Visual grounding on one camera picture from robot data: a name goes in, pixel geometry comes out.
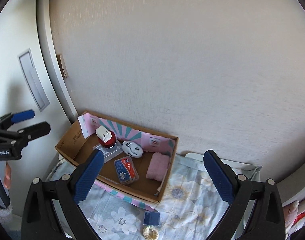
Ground pink folded towel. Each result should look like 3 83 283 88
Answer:
146 152 170 182

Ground clear box blue red label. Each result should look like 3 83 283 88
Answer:
114 156 139 185

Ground white fluffy left sleeve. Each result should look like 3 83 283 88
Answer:
0 204 13 230

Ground person's left hand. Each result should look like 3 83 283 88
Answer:
0 161 11 190

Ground wooden wall plate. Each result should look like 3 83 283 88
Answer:
56 54 69 79

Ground red lid clear jar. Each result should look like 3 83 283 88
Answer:
93 130 123 163

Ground white black earphone pouch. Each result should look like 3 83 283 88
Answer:
122 141 144 158

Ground pink lined cardboard box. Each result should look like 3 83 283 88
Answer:
55 111 179 211

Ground cream fluffy scrunchie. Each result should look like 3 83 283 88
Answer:
143 225 159 240

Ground small blue box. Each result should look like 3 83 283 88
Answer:
143 211 161 226

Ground white plug charger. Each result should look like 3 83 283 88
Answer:
95 126 112 143

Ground floral bed sheet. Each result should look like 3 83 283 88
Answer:
43 152 263 240

